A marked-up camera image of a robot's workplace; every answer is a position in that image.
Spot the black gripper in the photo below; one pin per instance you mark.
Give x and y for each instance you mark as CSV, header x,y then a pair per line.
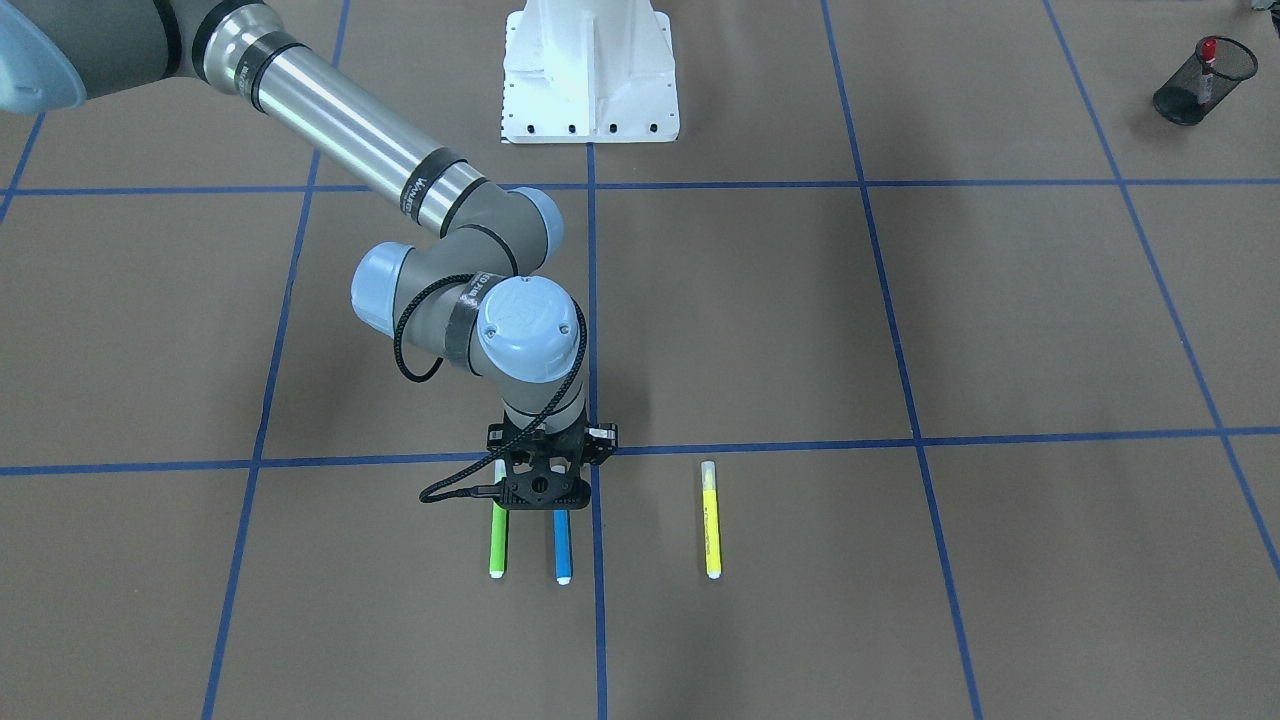
x,y
497,438

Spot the blue marker pen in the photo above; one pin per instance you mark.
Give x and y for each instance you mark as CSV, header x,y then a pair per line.
x,y
562,546

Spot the red marker pen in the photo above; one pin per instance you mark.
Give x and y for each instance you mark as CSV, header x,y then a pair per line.
x,y
1206,56

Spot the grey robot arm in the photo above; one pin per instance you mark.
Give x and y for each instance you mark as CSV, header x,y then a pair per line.
x,y
473,299

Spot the green marker pen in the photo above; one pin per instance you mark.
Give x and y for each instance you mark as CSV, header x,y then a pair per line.
x,y
499,534

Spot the yellow marker pen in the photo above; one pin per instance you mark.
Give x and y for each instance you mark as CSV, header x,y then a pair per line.
x,y
711,527

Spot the black mesh cup far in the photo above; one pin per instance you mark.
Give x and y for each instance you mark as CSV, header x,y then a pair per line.
x,y
1216,67

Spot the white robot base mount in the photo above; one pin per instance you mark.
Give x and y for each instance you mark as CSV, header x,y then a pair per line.
x,y
589,72

